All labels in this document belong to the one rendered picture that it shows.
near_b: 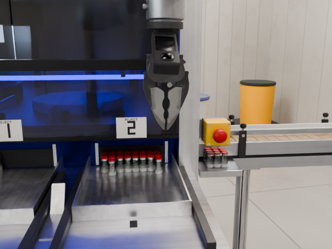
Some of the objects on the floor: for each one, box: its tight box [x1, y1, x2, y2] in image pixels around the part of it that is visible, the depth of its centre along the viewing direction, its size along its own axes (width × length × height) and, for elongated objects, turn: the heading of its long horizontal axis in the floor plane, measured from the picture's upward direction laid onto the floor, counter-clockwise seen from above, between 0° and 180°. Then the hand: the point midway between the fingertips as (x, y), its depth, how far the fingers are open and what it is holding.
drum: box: [240, 80, 276, 125], centre depth 459 cm, size 46×46×74 cm
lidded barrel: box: [200, 93, 210, 119], centre depth 424 cm, size 51×53×62 cm
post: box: [176, 0, 203, 181], centre depth 102 cm, size 6×6×210 cm
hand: (166, 124), depth 71 cm, fingers closed
